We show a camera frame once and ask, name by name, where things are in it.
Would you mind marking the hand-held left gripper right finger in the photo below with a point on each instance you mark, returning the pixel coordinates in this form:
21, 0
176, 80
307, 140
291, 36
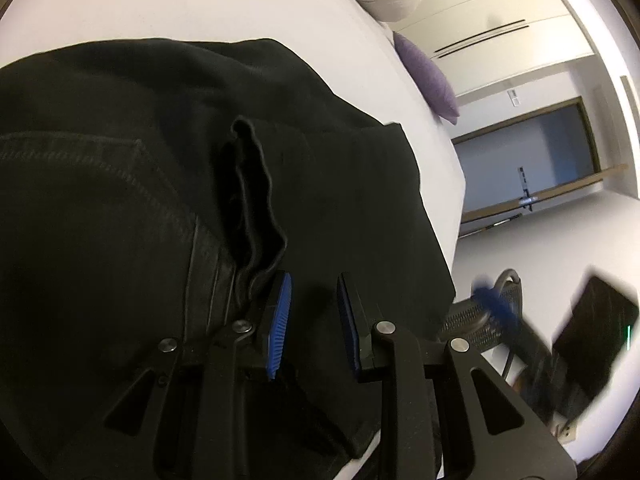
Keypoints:
348, 320

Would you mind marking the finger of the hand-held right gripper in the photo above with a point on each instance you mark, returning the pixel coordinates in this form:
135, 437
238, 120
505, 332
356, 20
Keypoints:
492, 302

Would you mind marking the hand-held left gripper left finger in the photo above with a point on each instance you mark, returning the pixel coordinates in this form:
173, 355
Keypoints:
277, 325

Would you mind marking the black denim pants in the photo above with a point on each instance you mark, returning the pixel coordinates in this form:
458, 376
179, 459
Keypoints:
150, 185

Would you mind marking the grey mesh office chair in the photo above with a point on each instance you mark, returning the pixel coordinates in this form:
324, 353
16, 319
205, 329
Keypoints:
470, 320

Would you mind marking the purple cushion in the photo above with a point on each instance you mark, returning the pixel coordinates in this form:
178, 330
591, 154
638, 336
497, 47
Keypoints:
430, 77

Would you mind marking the white wardrobe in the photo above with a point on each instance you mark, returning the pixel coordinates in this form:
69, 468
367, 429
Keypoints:
490, 25

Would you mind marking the bed with white sheet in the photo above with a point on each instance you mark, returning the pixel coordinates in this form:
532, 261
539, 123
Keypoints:
250, 5

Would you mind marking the doorway with wooden frame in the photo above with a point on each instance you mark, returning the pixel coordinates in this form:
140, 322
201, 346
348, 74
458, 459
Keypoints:
525, 155

